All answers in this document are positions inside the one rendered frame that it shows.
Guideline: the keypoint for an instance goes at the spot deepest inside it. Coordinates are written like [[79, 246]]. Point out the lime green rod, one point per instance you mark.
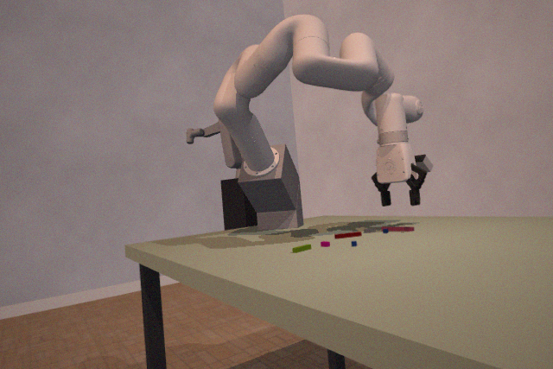
[[301, 248]]

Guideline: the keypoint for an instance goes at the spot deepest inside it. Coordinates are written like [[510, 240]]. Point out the pink rod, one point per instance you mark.
[[401, 229]]

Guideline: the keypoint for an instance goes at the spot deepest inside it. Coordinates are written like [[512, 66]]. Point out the dark red rod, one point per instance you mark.
[[347, 235]]

